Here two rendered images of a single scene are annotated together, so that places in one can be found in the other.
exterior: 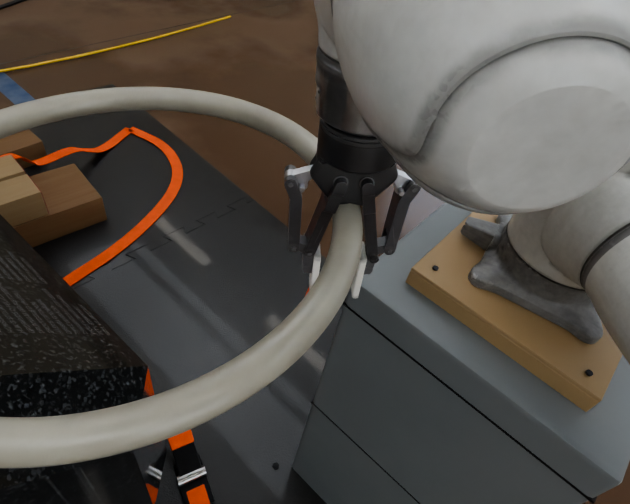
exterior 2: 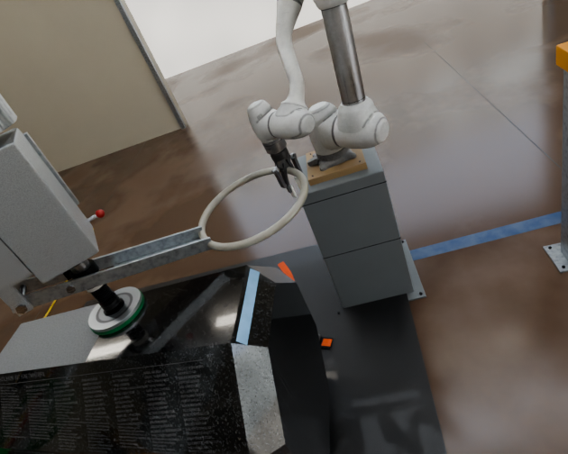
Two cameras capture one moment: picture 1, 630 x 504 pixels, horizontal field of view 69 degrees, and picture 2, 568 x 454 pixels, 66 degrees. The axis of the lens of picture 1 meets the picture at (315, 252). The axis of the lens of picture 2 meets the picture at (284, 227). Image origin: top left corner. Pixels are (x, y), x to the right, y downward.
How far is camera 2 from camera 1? 142 cm
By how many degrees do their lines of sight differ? 19
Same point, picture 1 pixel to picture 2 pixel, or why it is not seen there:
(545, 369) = (352, 168)
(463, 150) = (304, 129)
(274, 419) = (321, 305)
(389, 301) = (311, 191)
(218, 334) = not seen: hidden behind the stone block
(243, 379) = (305, 188)
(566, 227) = (325, 140)
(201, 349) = not seen: hidden behind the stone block
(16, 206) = not seen: hidden behind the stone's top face
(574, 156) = (310, 122)
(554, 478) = (377, 186)
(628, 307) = (345, 140)
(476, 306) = (328, 173)
